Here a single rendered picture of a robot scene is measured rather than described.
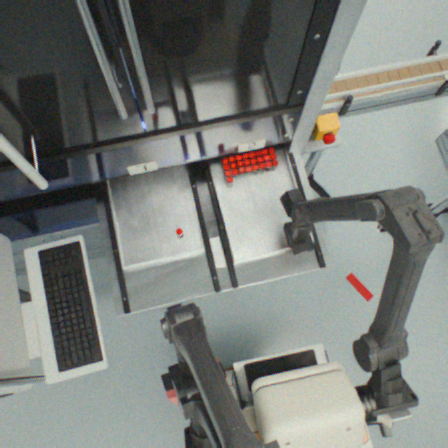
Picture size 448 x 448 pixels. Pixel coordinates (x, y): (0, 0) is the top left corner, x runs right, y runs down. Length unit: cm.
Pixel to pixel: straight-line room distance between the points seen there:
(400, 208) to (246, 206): 74
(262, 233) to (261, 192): 14
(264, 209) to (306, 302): 95
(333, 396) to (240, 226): 70
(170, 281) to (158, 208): 24
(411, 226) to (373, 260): 164
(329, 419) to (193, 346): 30
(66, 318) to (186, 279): 40
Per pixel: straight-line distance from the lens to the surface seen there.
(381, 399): 122
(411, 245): 90
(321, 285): 246
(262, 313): 239
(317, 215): 121
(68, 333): 162
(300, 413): 101
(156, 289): 152
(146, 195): 160
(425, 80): 185
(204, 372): 90
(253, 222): 156
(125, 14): 83
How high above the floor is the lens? 237
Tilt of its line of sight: 75 degrees down
